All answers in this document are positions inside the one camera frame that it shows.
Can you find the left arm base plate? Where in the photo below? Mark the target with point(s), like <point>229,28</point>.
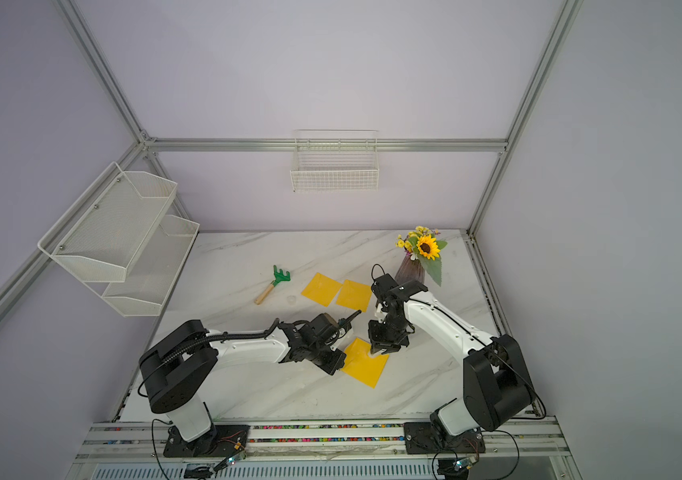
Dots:
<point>206,441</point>

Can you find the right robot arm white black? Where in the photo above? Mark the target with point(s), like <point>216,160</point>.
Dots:
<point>496,384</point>

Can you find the lower white mesh shelf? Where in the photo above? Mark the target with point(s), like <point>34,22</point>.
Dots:
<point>148,286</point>

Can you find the green toy rake wooden handle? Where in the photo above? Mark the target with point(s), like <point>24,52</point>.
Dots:
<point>279,276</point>

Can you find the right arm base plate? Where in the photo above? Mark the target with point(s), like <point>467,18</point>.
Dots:
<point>444,438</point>

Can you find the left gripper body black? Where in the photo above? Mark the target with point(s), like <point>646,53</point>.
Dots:
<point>326,358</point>

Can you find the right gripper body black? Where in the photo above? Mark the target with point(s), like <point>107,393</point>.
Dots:
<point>390,334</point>

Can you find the white wire wall basket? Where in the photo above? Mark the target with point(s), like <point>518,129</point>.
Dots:
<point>333,160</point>

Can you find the dark purple vase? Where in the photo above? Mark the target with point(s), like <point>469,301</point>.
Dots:
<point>410,269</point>

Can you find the upper white mesh shelf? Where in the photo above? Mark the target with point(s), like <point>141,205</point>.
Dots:
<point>101,237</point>

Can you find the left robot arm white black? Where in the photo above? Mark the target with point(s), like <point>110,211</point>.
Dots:
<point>175,368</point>

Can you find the yellow envelope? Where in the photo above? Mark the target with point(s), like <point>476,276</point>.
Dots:
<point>354,295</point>
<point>321,289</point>
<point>361,365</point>

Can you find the white mesh shelf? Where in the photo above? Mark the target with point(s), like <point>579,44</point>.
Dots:
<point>148,286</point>
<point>101,237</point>

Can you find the sunflower bouquet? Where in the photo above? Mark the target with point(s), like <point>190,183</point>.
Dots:
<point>426,244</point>

